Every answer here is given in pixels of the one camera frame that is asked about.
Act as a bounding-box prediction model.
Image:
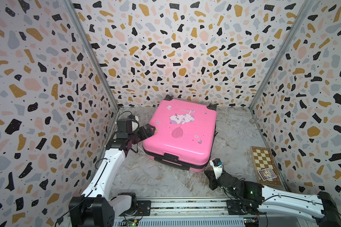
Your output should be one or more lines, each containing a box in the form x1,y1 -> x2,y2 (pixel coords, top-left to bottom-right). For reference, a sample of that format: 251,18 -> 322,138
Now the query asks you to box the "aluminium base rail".
113,197 -> 306,227

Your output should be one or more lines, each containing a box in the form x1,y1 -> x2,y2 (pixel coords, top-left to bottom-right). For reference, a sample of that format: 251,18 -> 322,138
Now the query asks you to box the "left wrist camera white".
128,114 -> 139,133

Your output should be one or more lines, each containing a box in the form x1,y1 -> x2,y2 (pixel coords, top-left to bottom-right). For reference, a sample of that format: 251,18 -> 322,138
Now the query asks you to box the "wooden chessboard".
251,147 -> 282,186

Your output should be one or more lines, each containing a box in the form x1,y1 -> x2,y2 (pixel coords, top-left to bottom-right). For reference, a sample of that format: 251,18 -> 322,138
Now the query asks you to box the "small picture card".
258,167 -> 278,181

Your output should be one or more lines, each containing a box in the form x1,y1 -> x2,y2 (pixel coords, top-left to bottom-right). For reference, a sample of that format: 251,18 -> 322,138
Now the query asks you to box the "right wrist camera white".
209,158 -> 224,179

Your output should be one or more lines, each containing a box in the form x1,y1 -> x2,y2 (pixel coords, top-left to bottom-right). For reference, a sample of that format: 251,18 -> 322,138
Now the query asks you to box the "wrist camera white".
128,114 -> 139,133
209,158 -> 224,179

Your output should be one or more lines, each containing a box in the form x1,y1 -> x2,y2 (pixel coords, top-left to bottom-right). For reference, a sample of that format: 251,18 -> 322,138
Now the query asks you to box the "right aluminium corner post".
249,0 -> 313,111

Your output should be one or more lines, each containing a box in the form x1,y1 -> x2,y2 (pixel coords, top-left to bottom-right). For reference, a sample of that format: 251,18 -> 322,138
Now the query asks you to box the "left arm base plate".
136,200 -> 152,217

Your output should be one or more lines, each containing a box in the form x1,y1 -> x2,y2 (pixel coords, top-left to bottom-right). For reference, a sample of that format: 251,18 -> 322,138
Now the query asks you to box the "green circuit board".
243,218 -> 260,227
119,219 -> 139,227

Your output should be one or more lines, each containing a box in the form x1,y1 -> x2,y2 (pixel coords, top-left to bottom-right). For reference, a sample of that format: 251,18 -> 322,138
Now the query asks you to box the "left aluminium corner post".
62,0 -> 119,112

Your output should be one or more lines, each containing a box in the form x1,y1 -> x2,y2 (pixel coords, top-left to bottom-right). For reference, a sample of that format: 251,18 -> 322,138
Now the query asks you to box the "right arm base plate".
226,200 -> 246,215

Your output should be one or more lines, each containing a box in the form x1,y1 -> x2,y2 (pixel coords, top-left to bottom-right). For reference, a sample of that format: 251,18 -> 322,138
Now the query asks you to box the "aluminium corner post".
62,0 -> 119,112
249,0 -> 313,111

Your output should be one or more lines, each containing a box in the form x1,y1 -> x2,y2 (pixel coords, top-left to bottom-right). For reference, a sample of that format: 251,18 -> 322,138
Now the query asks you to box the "left green circuit board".
119,219 -> 139,227

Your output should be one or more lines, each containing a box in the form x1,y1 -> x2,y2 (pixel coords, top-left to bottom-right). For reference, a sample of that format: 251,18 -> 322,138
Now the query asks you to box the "right green circuit board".
243,218 -> 260,227

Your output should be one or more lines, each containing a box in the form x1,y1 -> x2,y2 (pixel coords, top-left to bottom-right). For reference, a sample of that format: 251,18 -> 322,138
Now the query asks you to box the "pink hard-shell suitcase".
143,95 -> 217,173

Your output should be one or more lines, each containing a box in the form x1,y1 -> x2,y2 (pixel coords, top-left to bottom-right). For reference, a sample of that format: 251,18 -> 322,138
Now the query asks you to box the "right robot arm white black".
204,170 -> 341,227

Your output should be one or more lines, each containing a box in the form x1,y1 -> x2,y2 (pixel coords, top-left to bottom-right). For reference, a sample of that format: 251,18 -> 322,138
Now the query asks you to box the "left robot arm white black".
68,115 -> 156,227

